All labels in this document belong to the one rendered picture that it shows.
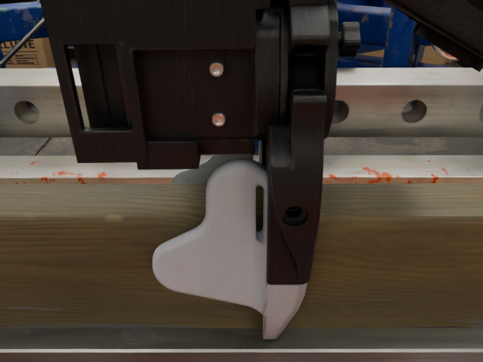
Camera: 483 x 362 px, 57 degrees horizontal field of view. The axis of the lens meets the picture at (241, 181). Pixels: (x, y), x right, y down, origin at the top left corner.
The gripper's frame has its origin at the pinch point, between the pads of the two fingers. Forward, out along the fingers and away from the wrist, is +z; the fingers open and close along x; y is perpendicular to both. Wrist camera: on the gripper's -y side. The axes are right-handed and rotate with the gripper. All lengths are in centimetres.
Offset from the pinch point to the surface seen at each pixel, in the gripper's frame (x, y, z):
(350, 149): -216, -59, 102
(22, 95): -20.5, 20.9, -2.5
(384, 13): -67, -23, 0
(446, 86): -20.6, -15.4, -2.7
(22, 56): -363, 191, 84
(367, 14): -68, -20, 0
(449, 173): -14.2, -14.2, 2.2
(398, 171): -14.5, -10.3, 2.1
